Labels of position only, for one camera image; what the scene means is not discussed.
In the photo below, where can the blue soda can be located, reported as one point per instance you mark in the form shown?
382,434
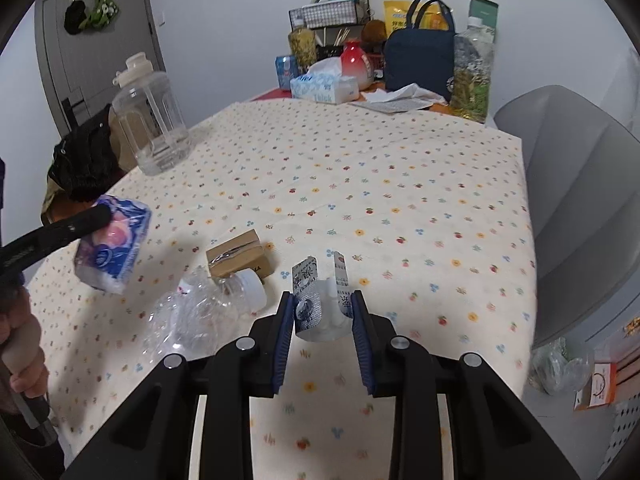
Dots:
287,69

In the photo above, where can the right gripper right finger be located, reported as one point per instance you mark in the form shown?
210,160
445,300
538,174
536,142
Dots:
372,333

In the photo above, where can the wire mesh basket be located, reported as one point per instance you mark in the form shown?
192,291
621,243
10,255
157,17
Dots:
333,13

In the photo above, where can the blue pink milk carton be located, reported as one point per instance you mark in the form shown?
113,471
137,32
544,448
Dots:
105,258

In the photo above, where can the glass jar with yellow contents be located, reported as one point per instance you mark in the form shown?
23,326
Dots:
302,41

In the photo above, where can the yellow snack bag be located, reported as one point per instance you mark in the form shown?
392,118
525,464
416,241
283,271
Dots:
396,13

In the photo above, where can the person's left hand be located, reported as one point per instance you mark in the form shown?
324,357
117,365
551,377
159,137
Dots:
20,350

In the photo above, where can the large clear water jug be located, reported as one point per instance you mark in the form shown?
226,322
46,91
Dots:
148,112

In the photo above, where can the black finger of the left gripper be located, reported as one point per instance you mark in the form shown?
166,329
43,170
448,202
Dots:
37,245

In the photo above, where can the orange white cardboard box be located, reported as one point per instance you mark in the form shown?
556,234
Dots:
611,382

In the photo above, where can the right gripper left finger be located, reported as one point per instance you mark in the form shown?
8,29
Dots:
273,335

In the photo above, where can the clear bottle with herbs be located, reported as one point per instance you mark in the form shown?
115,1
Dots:
473,59

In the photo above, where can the clear plastic trash bag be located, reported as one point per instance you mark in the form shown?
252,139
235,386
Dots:
561,366

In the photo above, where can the green tall box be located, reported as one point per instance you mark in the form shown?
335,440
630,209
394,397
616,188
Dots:
487,12

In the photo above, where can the navy lunch bag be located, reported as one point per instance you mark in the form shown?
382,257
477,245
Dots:
422,56

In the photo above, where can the black hanging cap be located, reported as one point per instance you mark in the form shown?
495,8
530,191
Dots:
75,17

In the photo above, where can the grey chair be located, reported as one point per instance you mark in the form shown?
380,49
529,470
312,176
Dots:
582,175

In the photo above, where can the red white vase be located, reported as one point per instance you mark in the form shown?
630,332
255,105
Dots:
356,64

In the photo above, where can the black jacket on chair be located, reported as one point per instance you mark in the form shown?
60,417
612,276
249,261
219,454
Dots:
86,162

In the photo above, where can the blue tissue pack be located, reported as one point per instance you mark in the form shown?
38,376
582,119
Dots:
325,88

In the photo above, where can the crushed clear plastic bottle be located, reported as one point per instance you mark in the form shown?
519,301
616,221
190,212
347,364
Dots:
202,314

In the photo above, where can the white cloth on table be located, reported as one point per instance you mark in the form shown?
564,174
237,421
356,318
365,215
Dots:
410,91

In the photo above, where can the green hanging pouch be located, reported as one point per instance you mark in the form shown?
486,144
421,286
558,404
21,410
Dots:
103,13

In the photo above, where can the small brown cardboard box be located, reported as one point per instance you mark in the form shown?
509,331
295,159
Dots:
242,252

